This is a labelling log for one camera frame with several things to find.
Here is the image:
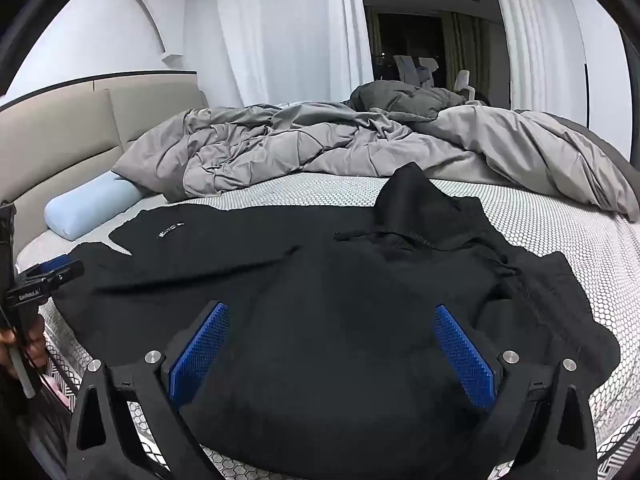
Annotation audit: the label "white chair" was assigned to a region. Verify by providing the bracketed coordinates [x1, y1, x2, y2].
[454, 70, 476, 103]

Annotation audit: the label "white curtain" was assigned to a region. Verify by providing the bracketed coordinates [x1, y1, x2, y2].
[485, 0, 588, 126]
[215, 0, 373, 108]

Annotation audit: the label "grey chair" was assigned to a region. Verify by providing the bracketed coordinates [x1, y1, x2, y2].
[392, 54, 441, 88]

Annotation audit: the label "white patterned bed sheet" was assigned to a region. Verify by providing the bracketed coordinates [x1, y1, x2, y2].
[15, 172, 640, 480]

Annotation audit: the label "light blue pillow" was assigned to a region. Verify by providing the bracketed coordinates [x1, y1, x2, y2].
[44, 170, 151, 242]

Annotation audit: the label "person's left hand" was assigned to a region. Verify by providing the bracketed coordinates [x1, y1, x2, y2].
[0, 312, 52, 378]

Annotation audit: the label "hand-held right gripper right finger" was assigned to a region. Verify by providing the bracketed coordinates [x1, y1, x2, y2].
[434, 304, 598, 480]

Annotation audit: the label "beige padded headboard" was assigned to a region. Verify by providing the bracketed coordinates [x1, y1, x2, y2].
[0, 70, 208, 281]

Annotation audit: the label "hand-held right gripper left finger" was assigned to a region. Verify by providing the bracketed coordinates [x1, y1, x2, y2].
[67, 301, 231, 480]

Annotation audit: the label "grey duvet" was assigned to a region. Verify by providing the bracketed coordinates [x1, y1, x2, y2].
[112, 101, 640, 223]

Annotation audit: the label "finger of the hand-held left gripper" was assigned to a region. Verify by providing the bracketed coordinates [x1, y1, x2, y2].
[20, 254, 85, 291]

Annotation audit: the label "dark grey blanket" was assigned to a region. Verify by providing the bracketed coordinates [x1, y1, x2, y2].
[348, 80, 466, 123]

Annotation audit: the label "black pants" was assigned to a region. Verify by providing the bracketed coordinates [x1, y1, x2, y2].
[51, 162, 621, 476]

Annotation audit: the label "olive curtain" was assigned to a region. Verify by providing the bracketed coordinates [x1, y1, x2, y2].
[442, 10, 493, 92]

